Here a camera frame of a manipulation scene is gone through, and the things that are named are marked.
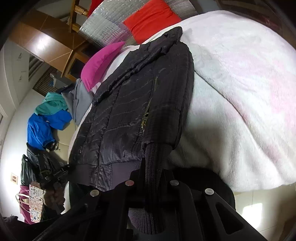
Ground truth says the black quilted puffer jacket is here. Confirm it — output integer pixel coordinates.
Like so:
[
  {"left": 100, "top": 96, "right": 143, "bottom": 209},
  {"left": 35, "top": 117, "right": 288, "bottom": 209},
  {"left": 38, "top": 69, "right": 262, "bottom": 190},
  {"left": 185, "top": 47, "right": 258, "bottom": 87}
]
[{"left": 69, "top": 27, "right": 194, "bottom": 191}]

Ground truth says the person's left hand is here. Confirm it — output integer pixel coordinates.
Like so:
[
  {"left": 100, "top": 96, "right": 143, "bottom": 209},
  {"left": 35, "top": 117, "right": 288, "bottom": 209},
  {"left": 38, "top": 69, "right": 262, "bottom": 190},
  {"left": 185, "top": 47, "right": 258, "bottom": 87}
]
[{"left": 44, "top": 187, "right": 65, "bottom": 209}]

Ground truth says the patterned gift bag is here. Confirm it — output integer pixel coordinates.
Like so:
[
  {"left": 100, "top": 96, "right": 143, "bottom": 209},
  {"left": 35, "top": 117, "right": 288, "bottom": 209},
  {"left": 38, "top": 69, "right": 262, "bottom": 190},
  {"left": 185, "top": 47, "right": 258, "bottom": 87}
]
[{"left": 29, "top": 181, "right": 45, "bottom": 223}]

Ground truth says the blue jacket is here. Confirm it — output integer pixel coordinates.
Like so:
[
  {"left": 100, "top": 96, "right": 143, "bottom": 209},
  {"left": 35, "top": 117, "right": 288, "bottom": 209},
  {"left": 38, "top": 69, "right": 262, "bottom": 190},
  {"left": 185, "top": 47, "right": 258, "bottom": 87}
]
[{"left": 27, "top": 110, "right": 72, "bottom": 150}]

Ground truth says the teal garment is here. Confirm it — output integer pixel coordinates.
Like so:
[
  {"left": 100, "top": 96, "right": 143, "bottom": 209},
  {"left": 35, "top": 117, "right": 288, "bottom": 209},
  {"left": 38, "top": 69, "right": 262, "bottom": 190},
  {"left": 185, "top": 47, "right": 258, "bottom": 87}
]
[{"left": 35, "top": 92, "right": 68, "bottom": 115}]

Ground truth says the grey garment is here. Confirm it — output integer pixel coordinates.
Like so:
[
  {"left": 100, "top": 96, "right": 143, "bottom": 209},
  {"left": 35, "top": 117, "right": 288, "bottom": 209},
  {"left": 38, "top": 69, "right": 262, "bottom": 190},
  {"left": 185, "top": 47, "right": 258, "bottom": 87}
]
[{"left": 61, "top": 78, "right": 93, "bottom": 126}]

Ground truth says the white fleece bed blanket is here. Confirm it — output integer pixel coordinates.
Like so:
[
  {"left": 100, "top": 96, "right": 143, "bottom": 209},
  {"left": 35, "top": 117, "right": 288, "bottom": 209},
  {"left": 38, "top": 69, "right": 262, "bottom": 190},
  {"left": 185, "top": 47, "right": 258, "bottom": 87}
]
[{"left": 67, "top": 9, "right": 296, "bottom": 193}]

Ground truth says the magenta pillow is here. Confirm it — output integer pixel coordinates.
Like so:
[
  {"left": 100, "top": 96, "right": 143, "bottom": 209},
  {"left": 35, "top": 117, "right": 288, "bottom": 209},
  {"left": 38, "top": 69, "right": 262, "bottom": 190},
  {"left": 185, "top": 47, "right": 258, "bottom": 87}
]
[{"left": 81, "top": 42, "right": 125, "bottom": 92}]

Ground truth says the wooden cabinet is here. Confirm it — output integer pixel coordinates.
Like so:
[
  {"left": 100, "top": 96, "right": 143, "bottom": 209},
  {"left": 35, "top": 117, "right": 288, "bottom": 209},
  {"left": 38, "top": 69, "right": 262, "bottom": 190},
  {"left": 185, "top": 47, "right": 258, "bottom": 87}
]
[{"left": 9, "top": 9, "right": 99, "bottom": 82}]

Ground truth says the silver foil insulation panel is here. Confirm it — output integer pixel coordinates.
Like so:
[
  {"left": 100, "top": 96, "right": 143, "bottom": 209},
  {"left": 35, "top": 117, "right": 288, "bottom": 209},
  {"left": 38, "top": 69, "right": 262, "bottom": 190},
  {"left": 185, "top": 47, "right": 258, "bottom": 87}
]
[{"left": 79, "top": 0, "right": 200, "bottom": 48}]

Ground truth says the wooden stair railing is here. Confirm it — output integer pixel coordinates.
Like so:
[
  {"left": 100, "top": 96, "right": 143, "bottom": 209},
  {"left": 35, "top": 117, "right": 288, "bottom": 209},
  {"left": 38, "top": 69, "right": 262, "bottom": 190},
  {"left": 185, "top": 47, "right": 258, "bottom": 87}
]
[{"left": 69, "top": 0, "right": 89, "bottom": 33}]

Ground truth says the red cloth on railing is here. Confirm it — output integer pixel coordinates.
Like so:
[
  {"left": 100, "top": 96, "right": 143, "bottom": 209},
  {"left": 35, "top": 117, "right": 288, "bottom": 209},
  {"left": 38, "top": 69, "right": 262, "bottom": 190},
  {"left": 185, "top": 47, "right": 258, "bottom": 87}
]
[{"left": 88, "top": 0, "right": 103, "bottom": 17}]

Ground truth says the red pillow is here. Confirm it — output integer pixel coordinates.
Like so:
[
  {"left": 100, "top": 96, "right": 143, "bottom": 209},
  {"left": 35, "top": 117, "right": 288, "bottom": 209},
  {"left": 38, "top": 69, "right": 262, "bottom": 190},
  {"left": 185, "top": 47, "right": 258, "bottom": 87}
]
[{"left": 123, "top": 0, "right": 182, "bottom": 44}]

